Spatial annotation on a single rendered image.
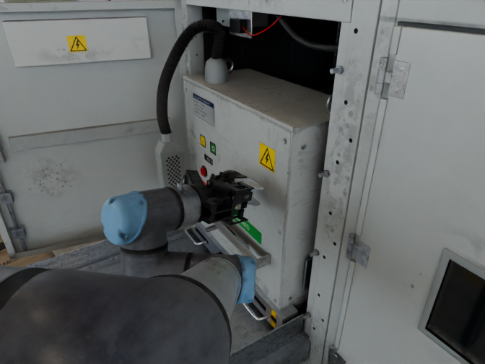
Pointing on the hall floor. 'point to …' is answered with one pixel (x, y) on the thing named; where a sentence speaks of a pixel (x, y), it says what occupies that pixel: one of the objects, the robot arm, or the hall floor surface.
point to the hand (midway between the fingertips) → (251, 186)
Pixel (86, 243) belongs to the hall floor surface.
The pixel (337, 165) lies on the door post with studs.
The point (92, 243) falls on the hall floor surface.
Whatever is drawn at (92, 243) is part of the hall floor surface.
